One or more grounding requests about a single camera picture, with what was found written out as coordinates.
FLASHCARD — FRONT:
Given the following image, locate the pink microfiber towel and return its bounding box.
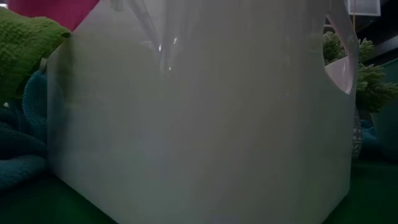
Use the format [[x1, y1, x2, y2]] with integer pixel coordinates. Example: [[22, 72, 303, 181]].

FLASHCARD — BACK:
[[7, 0, 101, 32]]

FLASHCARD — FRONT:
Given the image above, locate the green microfiber towel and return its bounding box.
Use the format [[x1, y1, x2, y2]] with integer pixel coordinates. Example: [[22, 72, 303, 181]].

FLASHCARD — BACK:
[[0, 7, 72, 105]]

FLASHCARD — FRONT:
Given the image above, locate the white translucent plastic bin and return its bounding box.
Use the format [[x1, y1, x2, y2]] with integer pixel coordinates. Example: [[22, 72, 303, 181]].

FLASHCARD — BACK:
[[46, 0, 360, 224]]

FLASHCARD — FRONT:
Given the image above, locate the pale green succulent decoration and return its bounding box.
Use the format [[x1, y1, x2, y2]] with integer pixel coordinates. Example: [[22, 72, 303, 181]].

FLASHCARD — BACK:
[[322, 30, 398, 158]]

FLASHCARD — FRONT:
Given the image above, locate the teal plastic basket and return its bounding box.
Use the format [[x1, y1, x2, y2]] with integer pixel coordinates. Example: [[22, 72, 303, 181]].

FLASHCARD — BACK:
[[369, 57, 398, 161]]

